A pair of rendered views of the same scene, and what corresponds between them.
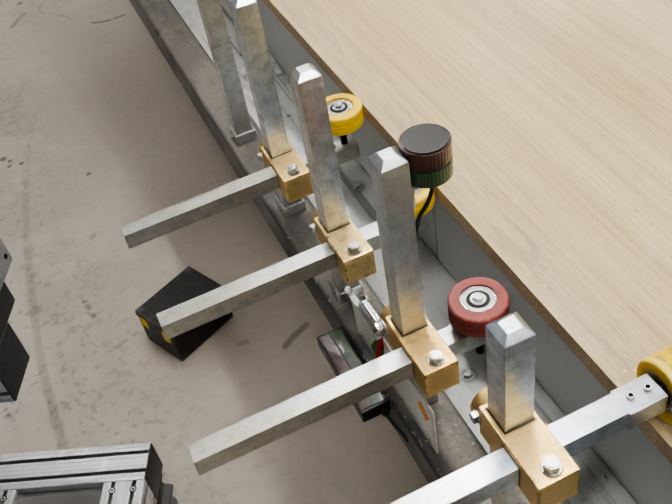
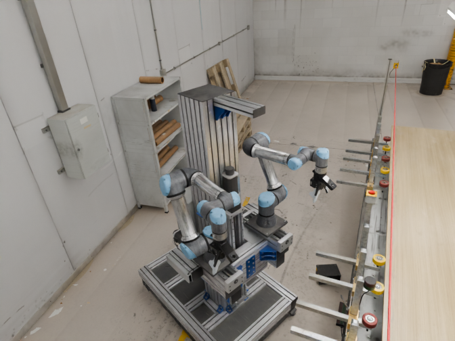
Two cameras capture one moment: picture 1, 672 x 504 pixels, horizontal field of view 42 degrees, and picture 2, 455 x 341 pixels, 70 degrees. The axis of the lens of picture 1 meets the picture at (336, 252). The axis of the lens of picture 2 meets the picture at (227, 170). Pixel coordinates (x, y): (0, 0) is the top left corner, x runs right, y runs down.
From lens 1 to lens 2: 1.10 m
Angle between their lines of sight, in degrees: 36
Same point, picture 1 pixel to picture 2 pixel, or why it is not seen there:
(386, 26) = (409, 246)
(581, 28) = not seen: outside the picture
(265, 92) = (363, 245)
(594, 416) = not seen: outside the picture
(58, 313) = (300, 252)
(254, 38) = (365, 233)
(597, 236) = (409, 328)
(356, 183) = (380, 276)
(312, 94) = (363, 255)
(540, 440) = not seen: outside the picture
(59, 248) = (311, 236)
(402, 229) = (357, 293)
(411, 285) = (356, 304)
